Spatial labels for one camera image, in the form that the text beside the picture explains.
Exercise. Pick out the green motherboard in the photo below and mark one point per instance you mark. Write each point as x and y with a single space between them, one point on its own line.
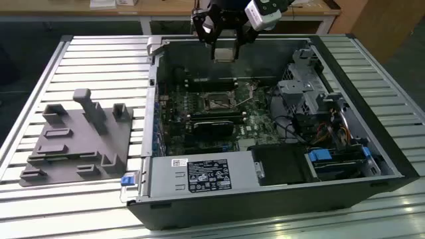
259 124

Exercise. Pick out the black graphics card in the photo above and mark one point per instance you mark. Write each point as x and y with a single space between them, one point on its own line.
212 127

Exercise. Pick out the wooden desk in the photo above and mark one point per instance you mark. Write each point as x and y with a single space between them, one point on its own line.
166 11

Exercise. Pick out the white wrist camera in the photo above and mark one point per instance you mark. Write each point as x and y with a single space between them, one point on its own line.
263 13

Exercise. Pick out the blue case latch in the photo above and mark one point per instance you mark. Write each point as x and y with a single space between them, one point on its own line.
129 180

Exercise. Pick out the black open PC case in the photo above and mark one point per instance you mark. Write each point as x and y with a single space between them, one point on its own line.
266 211

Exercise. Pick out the silver square CPU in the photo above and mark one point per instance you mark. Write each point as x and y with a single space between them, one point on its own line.
226 55

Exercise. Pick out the metal disk bay cage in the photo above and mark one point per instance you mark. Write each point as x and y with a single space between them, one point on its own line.
299 92

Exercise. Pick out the small silver heatsink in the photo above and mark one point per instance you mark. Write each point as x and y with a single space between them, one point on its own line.
247 144

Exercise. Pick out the wooden cabinet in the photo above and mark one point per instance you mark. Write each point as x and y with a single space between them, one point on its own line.
386 25

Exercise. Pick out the black CPU socket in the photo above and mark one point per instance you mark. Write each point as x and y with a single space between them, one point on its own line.
218 101

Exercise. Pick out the black RAM slot bank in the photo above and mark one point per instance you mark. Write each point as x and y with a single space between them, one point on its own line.
212 84

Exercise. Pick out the grey parts rack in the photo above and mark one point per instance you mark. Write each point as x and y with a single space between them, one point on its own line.
79 144

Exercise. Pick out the small white box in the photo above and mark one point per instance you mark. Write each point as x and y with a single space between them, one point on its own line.
127 2

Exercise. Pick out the blue drive tab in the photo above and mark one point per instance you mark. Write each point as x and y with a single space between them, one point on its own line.
366 153

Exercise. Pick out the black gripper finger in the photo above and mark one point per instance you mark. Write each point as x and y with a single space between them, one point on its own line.
247 35
205 35

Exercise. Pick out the silver power supply unit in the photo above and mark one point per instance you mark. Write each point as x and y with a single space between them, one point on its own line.
203 174

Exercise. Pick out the black plastic shroud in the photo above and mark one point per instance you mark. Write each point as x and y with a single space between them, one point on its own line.
282 164

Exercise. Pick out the blue disk carrier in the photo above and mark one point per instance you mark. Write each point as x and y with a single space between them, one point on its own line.
319 156

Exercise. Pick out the grey case corner bracket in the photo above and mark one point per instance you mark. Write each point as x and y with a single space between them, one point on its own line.
154 44

